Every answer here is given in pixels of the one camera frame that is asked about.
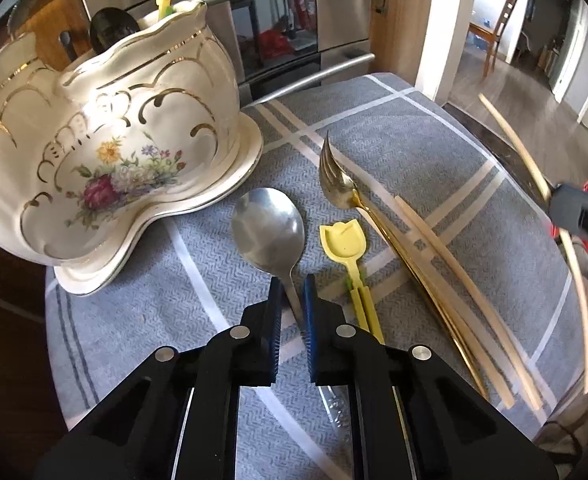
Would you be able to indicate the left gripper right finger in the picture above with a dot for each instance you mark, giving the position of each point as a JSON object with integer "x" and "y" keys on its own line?
{"x": 412, "y": 416}

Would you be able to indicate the wooden dining chair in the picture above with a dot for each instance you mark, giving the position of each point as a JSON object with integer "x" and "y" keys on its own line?
{"x": 493, "y": 35}

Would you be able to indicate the white floral ceramic utensil holder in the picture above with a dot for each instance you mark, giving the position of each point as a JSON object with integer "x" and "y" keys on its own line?
{"x": 91, "y": 155}

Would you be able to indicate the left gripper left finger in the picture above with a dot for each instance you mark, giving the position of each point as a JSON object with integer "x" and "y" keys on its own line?
{"x": 175, "y": 415}

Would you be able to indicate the stainless steel oven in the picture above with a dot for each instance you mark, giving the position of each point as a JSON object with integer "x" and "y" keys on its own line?
{"x": 275, "y": 44}

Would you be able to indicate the single wooden chopstick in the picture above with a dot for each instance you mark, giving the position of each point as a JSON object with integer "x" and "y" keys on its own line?
{"x": 545, "y": 191}

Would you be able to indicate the silver spoon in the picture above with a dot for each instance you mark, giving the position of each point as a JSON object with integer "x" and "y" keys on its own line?
{"x": 268, "y": 232}

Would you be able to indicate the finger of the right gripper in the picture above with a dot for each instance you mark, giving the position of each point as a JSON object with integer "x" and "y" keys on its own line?
{"x": 568, "y": 209}

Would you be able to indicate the gold fork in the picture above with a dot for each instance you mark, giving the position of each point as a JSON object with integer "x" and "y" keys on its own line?
{"x": 342, "y": 192}

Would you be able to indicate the black plastic spoon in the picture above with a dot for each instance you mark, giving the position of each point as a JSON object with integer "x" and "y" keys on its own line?
{"x": 108, "y": 26}

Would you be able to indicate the yellow tulip training chopsticks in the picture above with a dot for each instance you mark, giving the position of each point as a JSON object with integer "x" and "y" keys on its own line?
{"x": 345, "y": 243}

